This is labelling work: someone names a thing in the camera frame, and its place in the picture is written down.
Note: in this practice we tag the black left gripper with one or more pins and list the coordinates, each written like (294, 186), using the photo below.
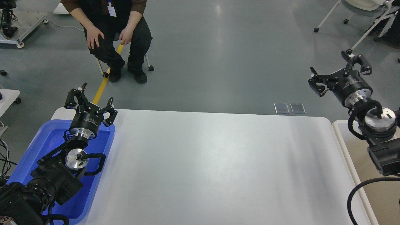
(86, 122)

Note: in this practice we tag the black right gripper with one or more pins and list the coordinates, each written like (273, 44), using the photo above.
(346, 84)

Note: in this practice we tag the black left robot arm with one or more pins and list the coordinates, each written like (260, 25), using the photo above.
(57, 177)

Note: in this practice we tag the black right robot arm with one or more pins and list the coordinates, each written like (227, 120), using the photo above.
(368, 119)

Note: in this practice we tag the person right hand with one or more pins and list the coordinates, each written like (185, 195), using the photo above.
(93, 37)

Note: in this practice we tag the person left hand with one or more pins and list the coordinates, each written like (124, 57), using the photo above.
(126, 35)

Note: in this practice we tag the white rolling chair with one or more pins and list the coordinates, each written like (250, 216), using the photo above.
(119, 50)

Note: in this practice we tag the right floor plate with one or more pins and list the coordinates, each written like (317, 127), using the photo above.
(298, 108)

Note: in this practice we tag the floor plate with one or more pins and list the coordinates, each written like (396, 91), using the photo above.
(298, 108)
(281, 108)

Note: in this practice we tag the left floor plate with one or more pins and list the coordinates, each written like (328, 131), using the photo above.
(281, 108)

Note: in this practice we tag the white chair top right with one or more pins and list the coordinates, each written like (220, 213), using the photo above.
(377, 9)

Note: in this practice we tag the seated person in black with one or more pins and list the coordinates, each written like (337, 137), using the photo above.
(110, 17)

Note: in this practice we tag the white side table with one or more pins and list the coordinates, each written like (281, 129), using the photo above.
(8, 97)

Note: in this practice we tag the white flat board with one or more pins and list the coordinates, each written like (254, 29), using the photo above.
(60, 9)

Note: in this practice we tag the metal equipment cart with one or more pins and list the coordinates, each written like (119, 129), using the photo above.
(17, 25)

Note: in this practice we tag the beige plastic bin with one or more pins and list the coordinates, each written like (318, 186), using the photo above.
(376, 203)

